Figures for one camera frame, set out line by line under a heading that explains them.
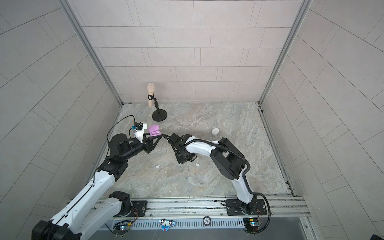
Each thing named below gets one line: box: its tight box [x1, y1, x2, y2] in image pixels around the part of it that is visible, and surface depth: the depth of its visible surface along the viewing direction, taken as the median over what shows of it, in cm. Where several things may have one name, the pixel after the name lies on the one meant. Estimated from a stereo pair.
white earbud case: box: [211, 127, 220, 136], surface depth 101 cm
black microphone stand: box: [147, 92, 168, 122], surface depth 109 cm
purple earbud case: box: [148, 125, 162, 137], surface depth 74 cm
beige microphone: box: [146, 83, 156, 107], surface depth 91 cm
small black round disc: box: [202, 215, 212, 226], surface depth 69 cm
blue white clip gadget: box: [158, 218, 176, 232], surface depth 67 cm
